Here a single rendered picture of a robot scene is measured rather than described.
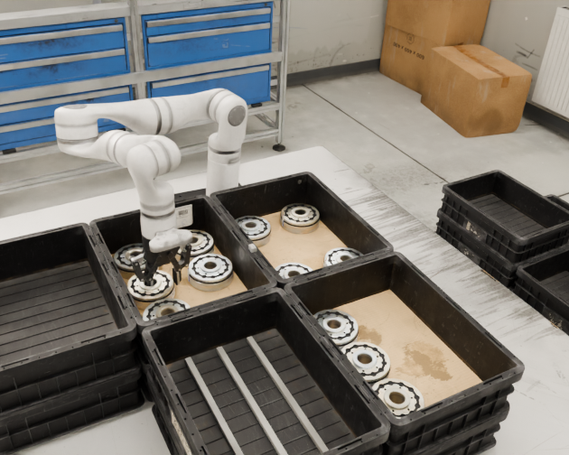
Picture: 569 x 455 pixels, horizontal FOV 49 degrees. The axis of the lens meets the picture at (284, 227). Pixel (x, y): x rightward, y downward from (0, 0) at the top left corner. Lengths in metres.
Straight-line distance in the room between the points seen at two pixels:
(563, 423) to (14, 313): 1.19
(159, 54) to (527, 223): 1.93
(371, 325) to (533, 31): 3.52
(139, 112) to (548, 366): 1.13
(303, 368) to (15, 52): 2.25
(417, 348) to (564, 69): 3.24
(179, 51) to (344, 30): 1.87
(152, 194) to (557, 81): 3.49
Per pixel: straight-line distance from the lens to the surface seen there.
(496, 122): 4.33
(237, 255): 1.45
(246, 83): 3.57
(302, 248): 1.57
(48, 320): 1.43
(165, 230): 1.31
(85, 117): 1.48
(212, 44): 3.41
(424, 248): 1.86
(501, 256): 2.29
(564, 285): 2.44
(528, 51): 4.70
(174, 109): 1.60
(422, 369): 1.31
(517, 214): 2.55
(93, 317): 1.41
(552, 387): 1.56
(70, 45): 3.17
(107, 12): 3.16
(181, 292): 1.44
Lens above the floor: 1.76
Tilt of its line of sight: 34 degrees down
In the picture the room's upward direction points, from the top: 3 degrees clockwise
